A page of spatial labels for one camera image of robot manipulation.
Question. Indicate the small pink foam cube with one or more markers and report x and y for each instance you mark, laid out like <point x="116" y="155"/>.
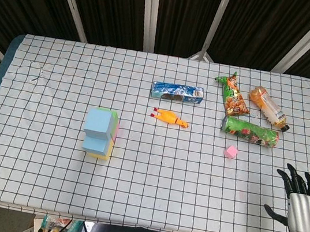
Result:
<point x="231" y="152"/>

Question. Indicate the blue cookie box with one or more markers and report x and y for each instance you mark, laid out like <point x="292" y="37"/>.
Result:
<point x="176" y="92"/>

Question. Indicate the yellow rubber chicken toy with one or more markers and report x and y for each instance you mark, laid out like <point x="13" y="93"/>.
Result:
<point x="169" y="116"/>

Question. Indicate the white partition frame post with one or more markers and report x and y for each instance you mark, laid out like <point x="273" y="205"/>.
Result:
<point x="72" y="4"/>
<point x="215" y="23"/>
<point x="306" y="39"/>
<point x="150" y="13"/>

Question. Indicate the orange juice bottle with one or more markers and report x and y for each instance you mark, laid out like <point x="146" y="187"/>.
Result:
<point x="267" y="105"/>

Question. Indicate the green snack bag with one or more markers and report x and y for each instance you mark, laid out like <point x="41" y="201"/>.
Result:
<point x="233" y="100"/>

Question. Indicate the white grid tablecloth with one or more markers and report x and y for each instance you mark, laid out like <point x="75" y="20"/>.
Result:
<point x="144" y="184"/>

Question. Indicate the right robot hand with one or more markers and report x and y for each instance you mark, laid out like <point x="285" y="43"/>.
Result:
<point x="302" y="212"/>

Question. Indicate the green chips can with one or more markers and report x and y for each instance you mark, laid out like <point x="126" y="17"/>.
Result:
<point x="250" y="131"/>

